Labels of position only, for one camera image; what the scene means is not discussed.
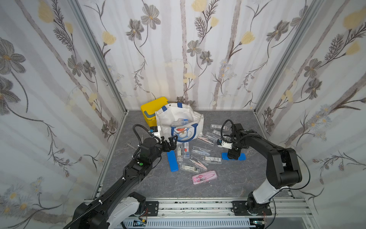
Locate clear case with red label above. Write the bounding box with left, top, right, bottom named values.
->
left=183, top=142, right=190, bottom=159

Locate blue compass case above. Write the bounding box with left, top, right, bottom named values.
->
left=222, top=153, right=246, bottom=161
left=167, top=150, right=179, bottom=172

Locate white canvas cartoon tote bag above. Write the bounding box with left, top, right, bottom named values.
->
left=155, top=103, right=204, bottom=143

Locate clear long compass case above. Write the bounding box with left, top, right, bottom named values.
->
left=201, top=156, right=222, bottom=164

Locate pink compass set case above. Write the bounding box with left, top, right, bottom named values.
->
left=192, top=170, right=218, bottom=185

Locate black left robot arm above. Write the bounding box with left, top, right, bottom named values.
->
left=65, top=124, right=178, bottom=229

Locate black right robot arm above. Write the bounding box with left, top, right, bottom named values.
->
left=217, top=119, right=303, bottom=216

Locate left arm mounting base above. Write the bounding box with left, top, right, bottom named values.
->
left=130, top=201, right=159, bottom=217

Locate right arm mounting base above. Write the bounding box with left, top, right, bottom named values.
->
left=231, top=200, right=272, bottom=217

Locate clear case with pink compass centre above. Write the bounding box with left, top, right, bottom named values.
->
left=189, top=156, right=208, bottom=171

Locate clear case small lower centre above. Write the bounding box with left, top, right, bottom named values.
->
left=179, top=163, right=201, bottom=174

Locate yellow plastic lidded box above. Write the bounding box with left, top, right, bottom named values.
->
left=141, top=97, right=168, bottom=127

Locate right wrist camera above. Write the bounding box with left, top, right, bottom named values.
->
left=217, top=139, right=233, bottom=149

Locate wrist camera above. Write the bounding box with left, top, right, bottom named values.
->
left=217, top=139, right=233, bottom=149
left=150, top=126, right=161, bottom=138

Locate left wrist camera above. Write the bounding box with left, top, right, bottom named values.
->
left=150, top=126, right=161, bottom=138

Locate aluminium front rail frame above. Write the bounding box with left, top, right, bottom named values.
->
left=77, top=197, right=318, bottom=229

